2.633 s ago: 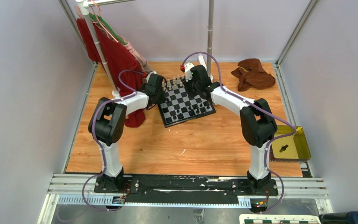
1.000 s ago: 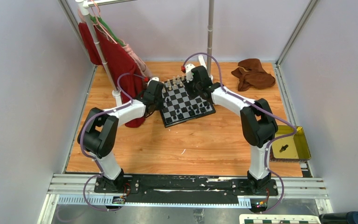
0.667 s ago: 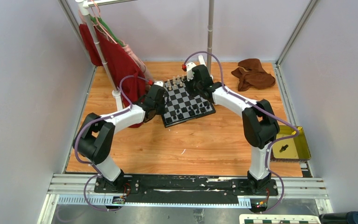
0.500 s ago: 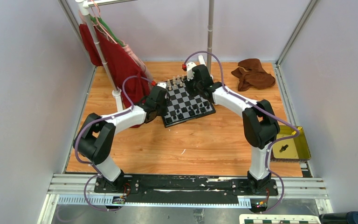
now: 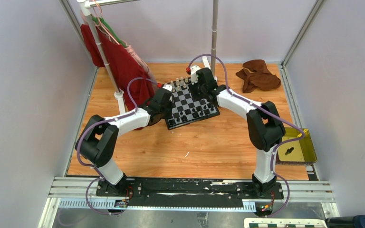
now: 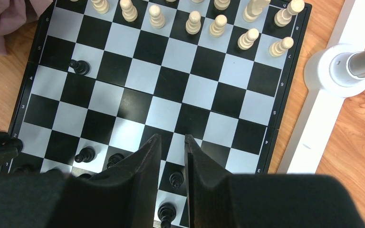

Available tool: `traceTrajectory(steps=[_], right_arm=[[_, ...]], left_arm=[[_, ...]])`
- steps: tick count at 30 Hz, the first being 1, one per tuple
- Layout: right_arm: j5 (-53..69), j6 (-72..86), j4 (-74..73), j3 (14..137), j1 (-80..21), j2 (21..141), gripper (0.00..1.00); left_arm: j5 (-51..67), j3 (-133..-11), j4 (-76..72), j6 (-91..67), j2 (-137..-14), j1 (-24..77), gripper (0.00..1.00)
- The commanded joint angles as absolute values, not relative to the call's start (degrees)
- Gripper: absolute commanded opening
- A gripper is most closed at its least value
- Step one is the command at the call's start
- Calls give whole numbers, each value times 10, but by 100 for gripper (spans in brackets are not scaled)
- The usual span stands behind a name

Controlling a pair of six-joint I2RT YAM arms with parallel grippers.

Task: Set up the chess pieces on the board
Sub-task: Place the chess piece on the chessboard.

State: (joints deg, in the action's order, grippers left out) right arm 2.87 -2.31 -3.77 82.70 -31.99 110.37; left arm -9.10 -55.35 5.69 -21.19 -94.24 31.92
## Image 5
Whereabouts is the black piece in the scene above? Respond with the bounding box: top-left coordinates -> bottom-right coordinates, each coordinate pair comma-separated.
285,147 -> 295,155

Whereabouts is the yellow transparent tray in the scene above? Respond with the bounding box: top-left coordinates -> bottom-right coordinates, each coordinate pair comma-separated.
276,128 -> 317,166

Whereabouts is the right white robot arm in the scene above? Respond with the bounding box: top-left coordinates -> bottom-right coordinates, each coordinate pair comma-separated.
186,66 -> 286,199

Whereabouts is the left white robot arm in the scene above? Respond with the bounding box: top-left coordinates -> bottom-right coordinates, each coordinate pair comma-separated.
75,84 -> 173,196

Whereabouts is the black white chessboard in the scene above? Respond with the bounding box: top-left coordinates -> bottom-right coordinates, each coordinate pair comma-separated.
165,78 -> 220,130

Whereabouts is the red hanging garment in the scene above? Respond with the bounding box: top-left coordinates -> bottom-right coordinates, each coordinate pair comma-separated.
98,32 -> 154,110

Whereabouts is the pink hanging garment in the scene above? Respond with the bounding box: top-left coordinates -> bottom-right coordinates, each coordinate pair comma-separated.
125,44 -> 156,82

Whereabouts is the brown cloth pile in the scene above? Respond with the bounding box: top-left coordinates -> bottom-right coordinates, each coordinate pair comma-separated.
236,59 -> 281,93

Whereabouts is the green clothes hanger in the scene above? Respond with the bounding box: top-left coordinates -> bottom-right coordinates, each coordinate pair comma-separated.
92,16 -> 127,48

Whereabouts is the white clothes rack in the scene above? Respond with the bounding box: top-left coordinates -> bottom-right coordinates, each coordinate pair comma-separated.
77,0 -> 219,114

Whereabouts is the dark blue object corner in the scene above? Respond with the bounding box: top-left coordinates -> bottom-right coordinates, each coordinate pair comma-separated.
325,215 -> 365,228

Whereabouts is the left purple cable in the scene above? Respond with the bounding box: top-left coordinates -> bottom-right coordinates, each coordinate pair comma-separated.
76,77 -> 163,216

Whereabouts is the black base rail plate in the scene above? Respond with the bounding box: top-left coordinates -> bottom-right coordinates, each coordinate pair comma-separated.
96,177 -> 284,209

